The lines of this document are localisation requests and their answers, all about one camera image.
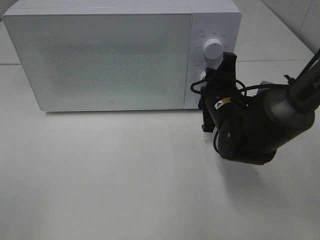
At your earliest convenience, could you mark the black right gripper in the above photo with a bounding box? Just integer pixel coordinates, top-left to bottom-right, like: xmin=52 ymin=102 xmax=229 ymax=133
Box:
xmin=198 ymin=52 xmax=244 ymax=133

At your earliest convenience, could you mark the white timer knob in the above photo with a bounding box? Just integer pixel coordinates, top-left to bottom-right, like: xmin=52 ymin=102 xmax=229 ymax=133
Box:
xmin=199 ymin=71 xmax=207 ymax=87

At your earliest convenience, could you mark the white microwave door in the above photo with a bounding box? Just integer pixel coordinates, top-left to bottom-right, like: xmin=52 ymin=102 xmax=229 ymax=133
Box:
xmin=4 ymin=14 xmax=191 ymax=112

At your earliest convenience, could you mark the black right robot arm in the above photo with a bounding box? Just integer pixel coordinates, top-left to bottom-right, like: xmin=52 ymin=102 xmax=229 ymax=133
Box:
xmin=197 ymin=52 xmax=320 ymax=165

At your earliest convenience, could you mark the upper white power knob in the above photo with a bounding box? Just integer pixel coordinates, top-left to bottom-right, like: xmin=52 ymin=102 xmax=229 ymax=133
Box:
xmin=203 ymin=37 xmax=224 ymax=60

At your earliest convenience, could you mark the white microwave oven body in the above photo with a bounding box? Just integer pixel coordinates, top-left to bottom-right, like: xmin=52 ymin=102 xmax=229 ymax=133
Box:
xmin=2 ymin=0 xmax=242 ymax=110

